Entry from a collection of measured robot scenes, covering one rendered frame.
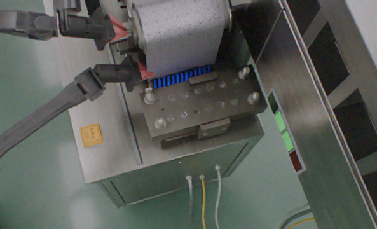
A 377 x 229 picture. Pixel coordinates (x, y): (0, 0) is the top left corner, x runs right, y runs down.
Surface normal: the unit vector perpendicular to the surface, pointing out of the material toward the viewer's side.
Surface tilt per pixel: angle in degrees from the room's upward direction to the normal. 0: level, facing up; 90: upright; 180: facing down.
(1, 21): 20
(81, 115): 0
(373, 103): 90
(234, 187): 0
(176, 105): 0
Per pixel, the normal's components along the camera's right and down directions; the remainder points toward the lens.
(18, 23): 0.23, 0.05
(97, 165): 0.01, -0.29
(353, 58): -0.96, 0.26
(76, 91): 0.48, -0.13
